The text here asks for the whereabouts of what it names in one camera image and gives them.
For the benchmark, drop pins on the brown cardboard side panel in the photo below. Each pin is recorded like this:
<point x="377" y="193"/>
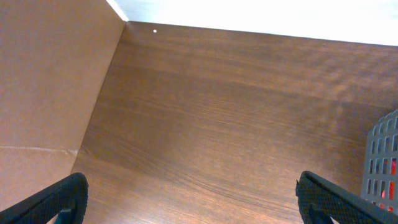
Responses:
<point x="55" y="55"/>

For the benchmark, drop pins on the grey plastic laundry basket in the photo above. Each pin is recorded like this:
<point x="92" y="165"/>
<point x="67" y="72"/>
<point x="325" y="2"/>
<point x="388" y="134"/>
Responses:
<point x="381" y="144"/>

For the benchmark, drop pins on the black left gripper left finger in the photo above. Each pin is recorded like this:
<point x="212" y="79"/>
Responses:
<point x="65" y="201"/>

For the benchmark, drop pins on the orange spaghetti packet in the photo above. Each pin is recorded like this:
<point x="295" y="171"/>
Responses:
<point x="388" y="187"/>

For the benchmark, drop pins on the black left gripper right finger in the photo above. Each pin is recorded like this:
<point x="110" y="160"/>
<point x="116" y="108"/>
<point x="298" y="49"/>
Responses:
<point x="321" y="201"/>

